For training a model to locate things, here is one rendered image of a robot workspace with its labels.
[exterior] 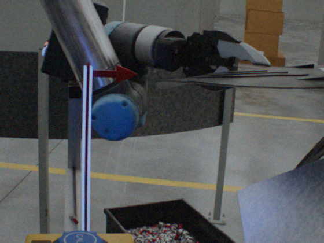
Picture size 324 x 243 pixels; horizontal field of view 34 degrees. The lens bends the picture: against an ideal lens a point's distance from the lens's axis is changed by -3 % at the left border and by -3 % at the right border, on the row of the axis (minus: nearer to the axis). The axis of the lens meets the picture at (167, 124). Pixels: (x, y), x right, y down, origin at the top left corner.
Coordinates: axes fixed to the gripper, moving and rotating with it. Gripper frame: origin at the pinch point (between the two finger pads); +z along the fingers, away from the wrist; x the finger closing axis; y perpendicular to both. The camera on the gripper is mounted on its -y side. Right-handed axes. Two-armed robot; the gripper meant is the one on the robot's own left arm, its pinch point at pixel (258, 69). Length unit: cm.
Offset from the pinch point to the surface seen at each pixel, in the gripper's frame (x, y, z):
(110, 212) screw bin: 30.7, -1.9, -25.3
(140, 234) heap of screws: 34.2, 2.1, -20.7
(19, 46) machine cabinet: 54, 313, -564
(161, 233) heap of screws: 33.6, 4.7, -18.0
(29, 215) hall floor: 109, 93, -188
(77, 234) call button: 13.9, -38.2, 9.1
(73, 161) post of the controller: 30, 10, -52
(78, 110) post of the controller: 17, 9, -50
